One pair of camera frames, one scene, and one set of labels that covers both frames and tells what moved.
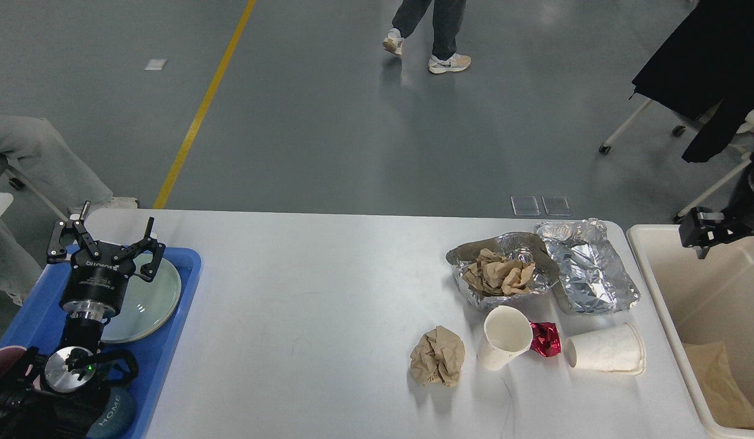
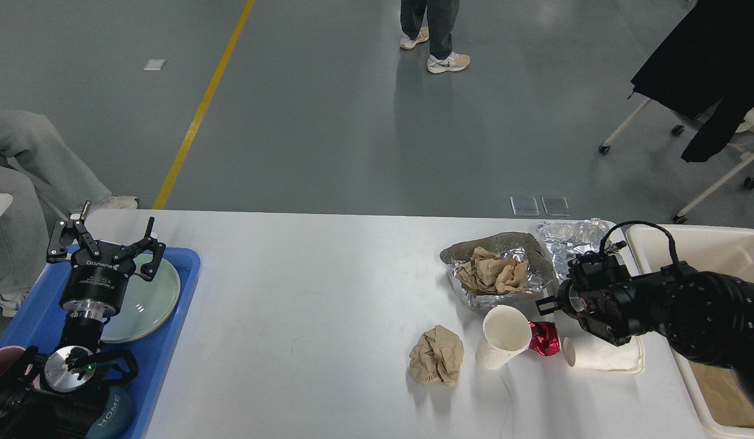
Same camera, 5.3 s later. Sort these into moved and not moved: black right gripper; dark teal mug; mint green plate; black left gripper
Moved: black right gripper
Not moved: dark teal mug; black left gripper; mint green plate
